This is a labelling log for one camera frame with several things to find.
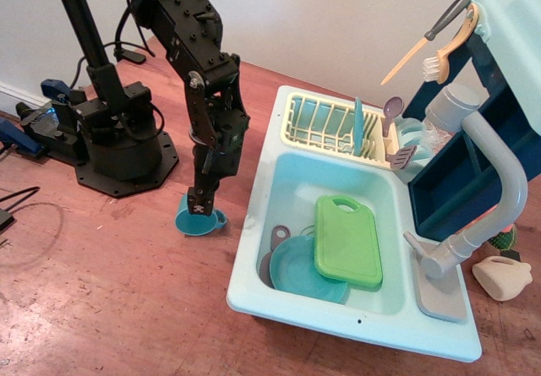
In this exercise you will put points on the teal plate in rack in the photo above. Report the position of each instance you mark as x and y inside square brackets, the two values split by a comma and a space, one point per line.
[357, 129]

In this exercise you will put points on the purple toy spoon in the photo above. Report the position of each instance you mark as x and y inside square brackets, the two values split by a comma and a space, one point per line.
[392, 109]

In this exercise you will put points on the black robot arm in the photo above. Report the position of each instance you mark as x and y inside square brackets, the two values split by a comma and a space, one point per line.
[190, 31]

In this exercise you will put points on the grey handled toy knife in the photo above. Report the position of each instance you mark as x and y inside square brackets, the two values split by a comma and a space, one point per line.
[445, 19]

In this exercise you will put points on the purple toy spatula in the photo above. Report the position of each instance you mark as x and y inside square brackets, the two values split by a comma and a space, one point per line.
[402, 158]

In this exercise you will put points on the grey toy frying pan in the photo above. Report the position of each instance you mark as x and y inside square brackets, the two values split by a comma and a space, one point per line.
[279, 233]

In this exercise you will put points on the beige ceramic jug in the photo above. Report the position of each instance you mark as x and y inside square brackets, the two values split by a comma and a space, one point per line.
[502, 278]

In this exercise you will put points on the grey toy faucet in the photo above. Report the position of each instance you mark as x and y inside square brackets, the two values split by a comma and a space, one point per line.
[435, 264]

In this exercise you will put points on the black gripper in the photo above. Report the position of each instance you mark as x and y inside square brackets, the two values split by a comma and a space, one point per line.
[218, 123]

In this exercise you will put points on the teal plastic plate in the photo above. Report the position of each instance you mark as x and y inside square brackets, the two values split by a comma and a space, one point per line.
[292, 269]

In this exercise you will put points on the teal plastic cup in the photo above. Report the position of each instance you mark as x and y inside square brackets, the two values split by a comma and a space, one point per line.
[198, 225]

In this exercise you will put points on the light teal cups stack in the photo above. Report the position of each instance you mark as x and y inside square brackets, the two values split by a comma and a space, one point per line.
[411, 131]

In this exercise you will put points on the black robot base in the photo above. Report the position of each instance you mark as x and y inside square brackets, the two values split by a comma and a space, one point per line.
[119, 156]

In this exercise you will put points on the green plastic cutting board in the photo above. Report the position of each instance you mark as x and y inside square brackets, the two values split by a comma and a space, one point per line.
[346, 245]

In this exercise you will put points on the clear soap bottle grey cap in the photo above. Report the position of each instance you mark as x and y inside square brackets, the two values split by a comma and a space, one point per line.
[445, 113]

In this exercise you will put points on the light blue toy sink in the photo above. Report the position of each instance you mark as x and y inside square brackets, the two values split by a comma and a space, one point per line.
[287, 184]

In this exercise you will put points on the black vertical pole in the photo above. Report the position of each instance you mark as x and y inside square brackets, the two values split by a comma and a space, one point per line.
[103, 74]

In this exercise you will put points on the tan toy dish brush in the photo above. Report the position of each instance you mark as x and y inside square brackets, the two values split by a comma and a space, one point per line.
[437, 69]

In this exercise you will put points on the blue black table clamp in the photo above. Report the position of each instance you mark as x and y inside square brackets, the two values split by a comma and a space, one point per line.
[51, 130]

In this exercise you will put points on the green toy cactus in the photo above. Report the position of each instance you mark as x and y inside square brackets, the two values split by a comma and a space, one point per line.
[504, 240]

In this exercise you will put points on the cream yellow dish rack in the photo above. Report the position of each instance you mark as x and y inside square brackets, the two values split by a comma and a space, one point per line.
[322, 125]

